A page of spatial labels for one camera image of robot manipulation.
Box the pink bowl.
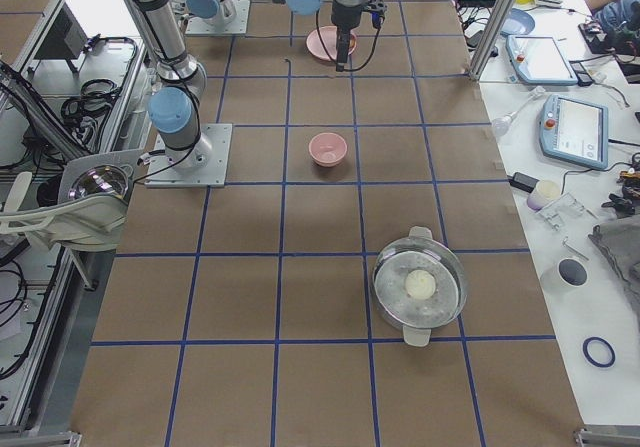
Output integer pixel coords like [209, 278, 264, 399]
[308, 132, 348, 167]

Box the pink plate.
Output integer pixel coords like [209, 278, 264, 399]
[306, 25, 337, 62]

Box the blue plate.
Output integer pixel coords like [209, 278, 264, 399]
[500, 8, 536, 37]

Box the shiny metal bowl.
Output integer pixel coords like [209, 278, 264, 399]
[68, 165, 129, 200]

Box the far teach pendant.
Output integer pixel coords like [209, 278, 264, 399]
[506, 35, 578, 86]

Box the teach pendant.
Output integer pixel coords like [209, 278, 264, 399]
[506, 35, 578, 86]
[539, 94, 609, 171]

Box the black power adapter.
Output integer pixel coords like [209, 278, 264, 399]
[508, 172, 539, 193]

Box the near teach pendant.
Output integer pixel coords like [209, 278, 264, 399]
[539, 94, 609, 171]

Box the purple white cup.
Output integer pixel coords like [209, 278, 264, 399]
[526, 180, 561, 211]

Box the white steamed bun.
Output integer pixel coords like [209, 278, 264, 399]
[404, 269, 436, 300]

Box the black monitor on floor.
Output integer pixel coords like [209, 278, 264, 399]
[34, 3, 89, 73]

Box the clear plastic part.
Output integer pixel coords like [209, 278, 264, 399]
[538, 193, 586, 232]

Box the metal allen key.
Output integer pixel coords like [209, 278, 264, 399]
[561, 237, 590, 262]

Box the white plastic chair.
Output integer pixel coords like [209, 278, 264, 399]
[1, 172, 127, 252]

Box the white cup dark inside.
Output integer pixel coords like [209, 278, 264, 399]
[540, 257, 588, 295]

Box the grey cloth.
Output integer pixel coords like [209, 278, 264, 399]
[589, 215, 640, 316]

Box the aluminium frame post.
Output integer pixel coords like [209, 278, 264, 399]
[468, 0, 515, 81]

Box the black cable bundle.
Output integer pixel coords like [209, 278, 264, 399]
[60, 78, 121, 133]

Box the glass pot with handles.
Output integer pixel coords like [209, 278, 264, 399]
[371, 226, 468, 347]

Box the blue rubber ring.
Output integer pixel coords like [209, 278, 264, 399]
[582, 336, 616, 368]

